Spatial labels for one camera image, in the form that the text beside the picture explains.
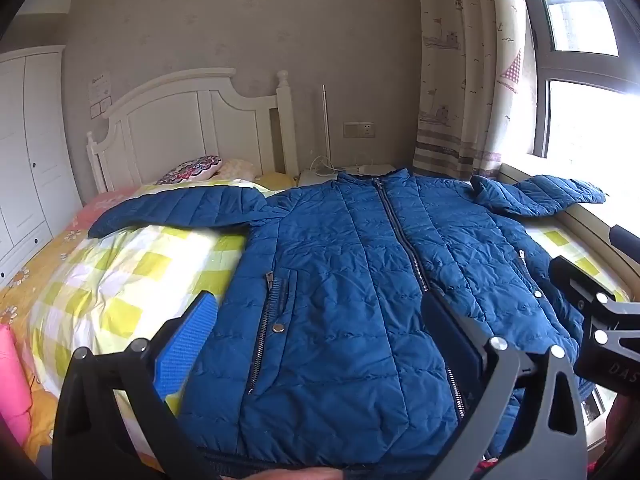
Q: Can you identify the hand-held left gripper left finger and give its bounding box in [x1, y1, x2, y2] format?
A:
[50, 290, 226, 480]

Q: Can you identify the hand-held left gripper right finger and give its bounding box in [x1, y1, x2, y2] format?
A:
[421, 290, 588, 480]

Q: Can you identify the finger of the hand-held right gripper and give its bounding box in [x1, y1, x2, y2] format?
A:
[607, 225, 640, 257]
[548, 256, 625, 322]

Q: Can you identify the blue quilted jacket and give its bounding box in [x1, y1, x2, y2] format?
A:
[87, 169, 607, 471]

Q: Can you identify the yellow checked duvet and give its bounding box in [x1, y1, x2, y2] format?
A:
[27, 182, 632, 466]

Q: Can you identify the window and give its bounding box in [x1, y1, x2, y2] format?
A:
[520, 0, 640, 171]

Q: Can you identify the orange floral bedsheet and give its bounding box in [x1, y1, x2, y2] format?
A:
[0, 187, 141, 463]

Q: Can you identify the patterned round cushion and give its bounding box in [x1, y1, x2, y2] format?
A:
[156, 155, 223, 185]

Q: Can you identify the pale floral pillow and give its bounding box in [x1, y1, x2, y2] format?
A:
[216, 159, 258, 181]

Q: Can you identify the bright pink cloth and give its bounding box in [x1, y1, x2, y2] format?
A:
[0, 322, 33, 446]

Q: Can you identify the yellow pillow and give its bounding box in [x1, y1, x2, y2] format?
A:
[255, 172, 296, 192]

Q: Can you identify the white nightstand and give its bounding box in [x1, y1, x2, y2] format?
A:
[298, 162, 396, 188]

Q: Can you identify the white bed headboard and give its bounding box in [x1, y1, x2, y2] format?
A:
[86, 67, 299, 193]

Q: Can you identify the boat print curtain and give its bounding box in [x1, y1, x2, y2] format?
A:
[412, 0, 538, 181]

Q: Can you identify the white wardrobe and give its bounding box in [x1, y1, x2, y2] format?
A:
[0, 45, 83, 281]

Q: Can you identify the white slim lamp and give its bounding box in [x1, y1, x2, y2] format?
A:
[307, 85, 341, 178]

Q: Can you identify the white cable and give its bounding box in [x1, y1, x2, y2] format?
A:
[310, 155, 348, 178]

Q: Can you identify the white wall notice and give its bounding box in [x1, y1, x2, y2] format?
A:
[89, 71, 112, 103]

